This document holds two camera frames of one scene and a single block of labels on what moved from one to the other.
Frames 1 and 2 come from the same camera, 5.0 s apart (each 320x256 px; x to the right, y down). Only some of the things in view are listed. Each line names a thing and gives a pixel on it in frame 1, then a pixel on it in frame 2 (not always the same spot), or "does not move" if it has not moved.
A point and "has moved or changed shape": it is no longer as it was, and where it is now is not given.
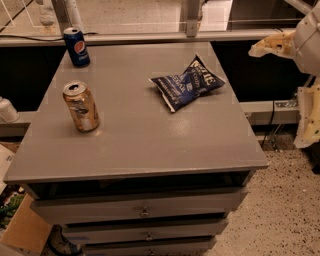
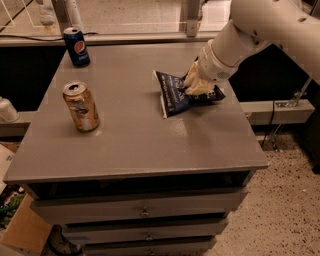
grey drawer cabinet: [147, 181] does not move
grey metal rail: [286, 112] does not move
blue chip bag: [181, 89] has moved or changed shape
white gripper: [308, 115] -> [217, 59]
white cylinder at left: [8, 112] does not move
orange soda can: [82, 106] does not move
